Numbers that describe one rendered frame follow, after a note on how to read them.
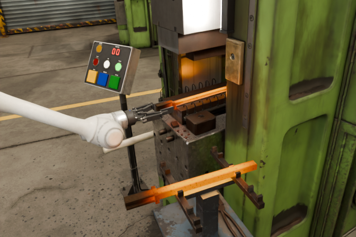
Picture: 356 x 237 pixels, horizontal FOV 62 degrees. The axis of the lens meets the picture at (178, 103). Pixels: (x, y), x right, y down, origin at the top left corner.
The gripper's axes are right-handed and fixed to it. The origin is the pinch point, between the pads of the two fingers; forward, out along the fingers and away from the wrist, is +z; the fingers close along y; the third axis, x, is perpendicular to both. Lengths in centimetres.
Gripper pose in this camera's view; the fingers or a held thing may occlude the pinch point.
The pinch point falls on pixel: (164, 107)
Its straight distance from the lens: 143.9
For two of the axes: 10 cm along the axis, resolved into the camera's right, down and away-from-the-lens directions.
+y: 4.9, 3.6, -7.9
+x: -0.5, -9.0, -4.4
